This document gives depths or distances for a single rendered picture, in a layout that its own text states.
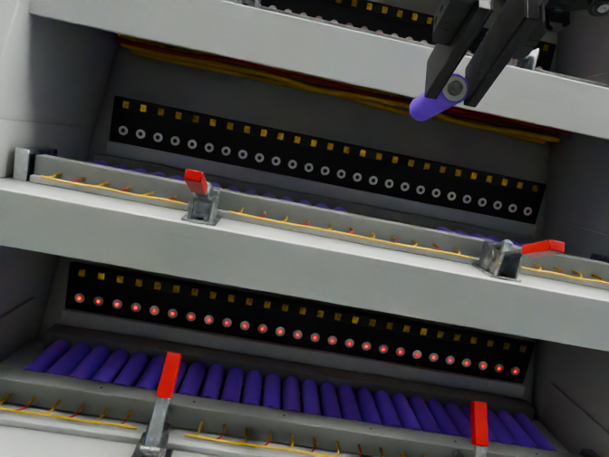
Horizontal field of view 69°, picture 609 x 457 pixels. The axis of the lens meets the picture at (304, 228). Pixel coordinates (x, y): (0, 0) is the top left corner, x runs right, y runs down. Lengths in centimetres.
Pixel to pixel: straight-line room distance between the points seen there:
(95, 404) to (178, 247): 16
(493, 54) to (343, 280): 20
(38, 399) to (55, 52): 33
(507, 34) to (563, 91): 24
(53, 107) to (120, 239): 20
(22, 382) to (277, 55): 36
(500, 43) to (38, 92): 40
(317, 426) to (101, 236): 25
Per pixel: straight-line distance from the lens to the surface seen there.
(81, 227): 39
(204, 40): 43
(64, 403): 46
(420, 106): 33
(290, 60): 43
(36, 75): 50
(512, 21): 27
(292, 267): 36
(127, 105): 57
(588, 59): 72
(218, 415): 43
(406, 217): 55
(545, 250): 37
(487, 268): 43
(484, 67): 29
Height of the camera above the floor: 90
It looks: 10 degrees up
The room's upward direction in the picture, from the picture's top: 10 degrees clockwise
